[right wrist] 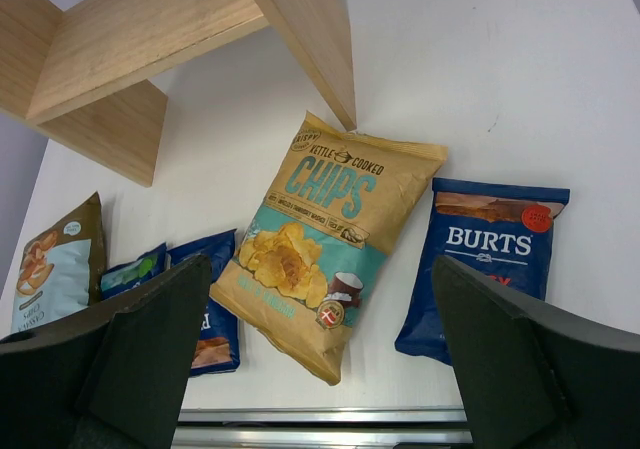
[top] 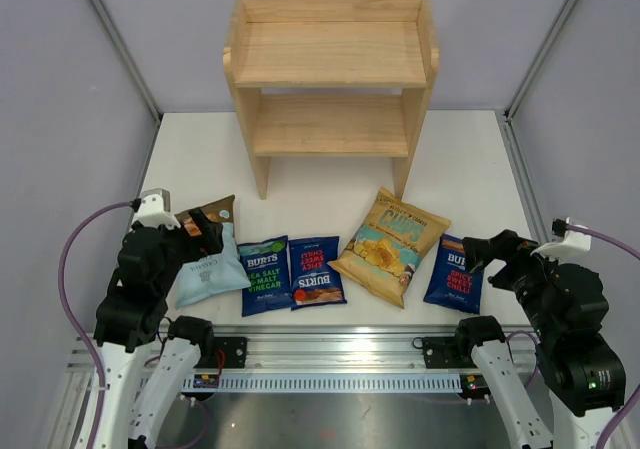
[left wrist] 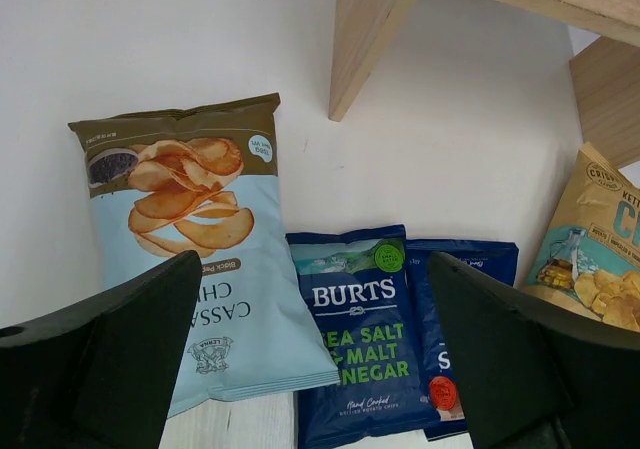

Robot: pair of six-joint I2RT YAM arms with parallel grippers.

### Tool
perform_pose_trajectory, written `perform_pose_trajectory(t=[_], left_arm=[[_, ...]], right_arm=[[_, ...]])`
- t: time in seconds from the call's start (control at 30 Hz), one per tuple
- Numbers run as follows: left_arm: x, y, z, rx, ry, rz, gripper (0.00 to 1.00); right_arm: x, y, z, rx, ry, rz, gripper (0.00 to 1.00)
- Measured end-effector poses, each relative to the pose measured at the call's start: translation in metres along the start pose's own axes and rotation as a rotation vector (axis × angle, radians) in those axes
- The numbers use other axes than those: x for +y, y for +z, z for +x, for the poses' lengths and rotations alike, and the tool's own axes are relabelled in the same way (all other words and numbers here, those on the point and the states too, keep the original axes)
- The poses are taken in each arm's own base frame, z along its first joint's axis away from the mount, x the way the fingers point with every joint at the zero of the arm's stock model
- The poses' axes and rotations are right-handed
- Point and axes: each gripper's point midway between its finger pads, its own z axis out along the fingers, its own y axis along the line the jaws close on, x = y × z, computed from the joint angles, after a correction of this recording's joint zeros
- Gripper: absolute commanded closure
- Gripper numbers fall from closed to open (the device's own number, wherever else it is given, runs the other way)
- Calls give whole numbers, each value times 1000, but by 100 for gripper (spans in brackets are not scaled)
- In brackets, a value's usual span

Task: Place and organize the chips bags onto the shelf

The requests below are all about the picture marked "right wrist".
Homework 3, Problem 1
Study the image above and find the blue burts chilli bag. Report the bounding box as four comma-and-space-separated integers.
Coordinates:
394, 178, 570, 365
168, 229, 240, 377

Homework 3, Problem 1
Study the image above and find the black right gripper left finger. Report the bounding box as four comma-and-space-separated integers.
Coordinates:
1, 255, 212, 448

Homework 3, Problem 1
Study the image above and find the tan kettle cooked chips bag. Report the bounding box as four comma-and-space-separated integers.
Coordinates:
210, 114, 448, 385

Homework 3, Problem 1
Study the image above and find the wooden two-tier shelf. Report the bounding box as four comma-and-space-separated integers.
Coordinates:
1, 0, 357, 187

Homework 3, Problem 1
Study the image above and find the light blue cassava chips bag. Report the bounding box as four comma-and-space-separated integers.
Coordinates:
11, 193, 107, 333

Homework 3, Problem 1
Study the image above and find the blue Burts sea salt bag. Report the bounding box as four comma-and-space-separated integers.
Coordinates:
100, 243, 167, 300

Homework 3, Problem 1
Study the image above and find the blue Burts chilli bag centre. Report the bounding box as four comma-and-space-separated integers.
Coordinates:
168, 229, 240, 377

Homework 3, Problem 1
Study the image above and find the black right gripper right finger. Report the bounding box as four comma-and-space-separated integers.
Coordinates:
432, 256, 639, 448

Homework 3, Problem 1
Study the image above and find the aluminium rail frame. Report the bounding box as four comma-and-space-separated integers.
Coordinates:
172, 407, 473, 448

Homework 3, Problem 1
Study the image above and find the blue Burts chilli bag right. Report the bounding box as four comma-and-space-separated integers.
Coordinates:
394, 178, 570, 365

